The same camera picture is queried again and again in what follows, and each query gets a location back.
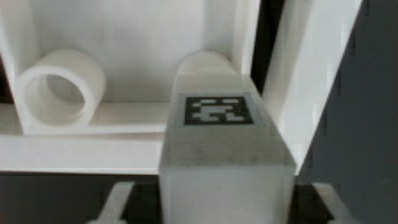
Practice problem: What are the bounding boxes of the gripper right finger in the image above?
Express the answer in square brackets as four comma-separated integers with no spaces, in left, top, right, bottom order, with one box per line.
[313,183,363,224]

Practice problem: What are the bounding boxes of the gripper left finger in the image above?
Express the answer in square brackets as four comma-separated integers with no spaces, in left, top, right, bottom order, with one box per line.
[88,182,136,224]

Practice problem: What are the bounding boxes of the white chair seat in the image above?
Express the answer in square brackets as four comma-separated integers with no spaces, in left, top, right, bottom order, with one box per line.
[0,0,262,135]

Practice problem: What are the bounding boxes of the white U-shaped obstacle fence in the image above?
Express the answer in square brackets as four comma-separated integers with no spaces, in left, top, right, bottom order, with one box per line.
[0,0,363,174]

